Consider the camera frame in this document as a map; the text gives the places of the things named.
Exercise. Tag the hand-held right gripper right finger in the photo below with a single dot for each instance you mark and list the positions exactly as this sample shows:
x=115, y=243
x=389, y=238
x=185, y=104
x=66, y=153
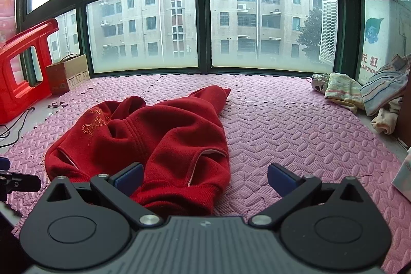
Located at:
x=282, y=179

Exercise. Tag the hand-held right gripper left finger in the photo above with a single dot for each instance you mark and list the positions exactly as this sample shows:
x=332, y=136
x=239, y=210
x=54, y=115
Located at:
x=130, y=179

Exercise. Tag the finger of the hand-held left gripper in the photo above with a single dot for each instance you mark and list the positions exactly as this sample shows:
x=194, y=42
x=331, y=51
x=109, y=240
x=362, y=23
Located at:
x=22, y=183
x=4, y=164

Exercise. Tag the red sweatshirt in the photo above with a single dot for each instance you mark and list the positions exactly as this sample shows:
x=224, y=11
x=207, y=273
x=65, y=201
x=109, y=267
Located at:
x=173, y=136

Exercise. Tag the pink foam floor mat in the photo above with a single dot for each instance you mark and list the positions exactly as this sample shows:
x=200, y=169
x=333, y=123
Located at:
x=289, y=132

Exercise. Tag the red plastic stool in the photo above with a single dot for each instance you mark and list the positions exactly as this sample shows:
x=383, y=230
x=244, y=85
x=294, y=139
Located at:
x=19, y=78

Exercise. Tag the small grey patterned garment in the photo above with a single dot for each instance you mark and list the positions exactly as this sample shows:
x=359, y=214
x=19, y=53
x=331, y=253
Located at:
x=319, y=83

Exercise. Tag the yellow floral cloth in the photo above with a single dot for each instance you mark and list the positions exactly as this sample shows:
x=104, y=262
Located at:
x=343, y=91

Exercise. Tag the cream garment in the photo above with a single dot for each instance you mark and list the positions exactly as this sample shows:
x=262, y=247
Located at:
x=387, y=120

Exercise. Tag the tissue pack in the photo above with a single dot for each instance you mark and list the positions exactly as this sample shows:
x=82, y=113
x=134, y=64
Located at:
x=404, y=174

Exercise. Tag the striped cloth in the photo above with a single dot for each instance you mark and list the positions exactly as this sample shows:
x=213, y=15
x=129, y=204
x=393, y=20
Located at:
x=385, y=87

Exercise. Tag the brown wooden cabinet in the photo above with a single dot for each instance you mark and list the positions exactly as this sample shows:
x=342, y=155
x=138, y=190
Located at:
x=405, y=107

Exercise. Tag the green tree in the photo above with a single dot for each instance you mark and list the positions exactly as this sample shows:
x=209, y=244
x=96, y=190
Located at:
x=311, y=33

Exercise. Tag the white louvred vent panel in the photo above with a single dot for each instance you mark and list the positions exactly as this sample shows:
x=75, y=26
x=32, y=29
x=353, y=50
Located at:
x=329, y=30

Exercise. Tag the apartment building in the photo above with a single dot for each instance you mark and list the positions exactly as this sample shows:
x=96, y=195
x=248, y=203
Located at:
x=179, y=23

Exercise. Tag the white panel with blue cartoon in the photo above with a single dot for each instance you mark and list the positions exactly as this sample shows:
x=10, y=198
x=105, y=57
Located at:
x=382, y=46

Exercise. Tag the dark green window frame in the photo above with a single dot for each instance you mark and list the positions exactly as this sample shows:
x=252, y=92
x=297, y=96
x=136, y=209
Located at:
x=204, y=20

